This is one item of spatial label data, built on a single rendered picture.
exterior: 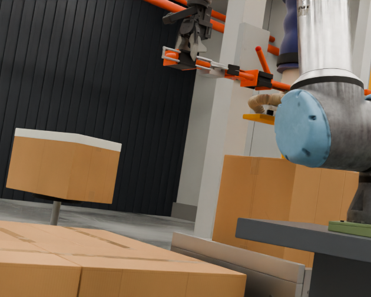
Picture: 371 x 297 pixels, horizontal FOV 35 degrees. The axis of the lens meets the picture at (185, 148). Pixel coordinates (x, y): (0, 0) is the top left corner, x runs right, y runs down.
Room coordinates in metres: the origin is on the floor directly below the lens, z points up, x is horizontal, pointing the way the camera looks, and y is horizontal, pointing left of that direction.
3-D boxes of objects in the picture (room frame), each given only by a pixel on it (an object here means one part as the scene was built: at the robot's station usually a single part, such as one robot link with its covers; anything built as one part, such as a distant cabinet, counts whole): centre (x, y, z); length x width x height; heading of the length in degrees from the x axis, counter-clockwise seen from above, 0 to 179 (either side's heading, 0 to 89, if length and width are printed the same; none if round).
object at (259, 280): (2.14, -0.21, 0.48); 0.70 x 0.03 x 0.15; 36
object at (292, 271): (2.14, -0.22, 0.58); 0.70 x 0.03 x 0.06; 36
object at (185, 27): (1.94, 0.03, 1.35); 0.09 x 0.08 x 0.12; 126
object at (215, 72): (2.01, -0.05, 1.21); 0.07 x 0.07 x 0.04; 37
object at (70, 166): (3.88, 0.78, 0.82); 0.60 x 0.40 x 0.40; 53
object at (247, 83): (2.13, -0.22, 1.22); 0.10 x 0.08 x 0.06; 37
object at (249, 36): (3.32, -0.29, 1.62); 0.20 x 0.05 x 0.30; 126
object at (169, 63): (1.93, 0.06, 1.21); 0.08 x 0.07 x 0.05; 127
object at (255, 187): (2.35, -0.52, 0.75); 0.60 x 0.40 x 0.40; 125
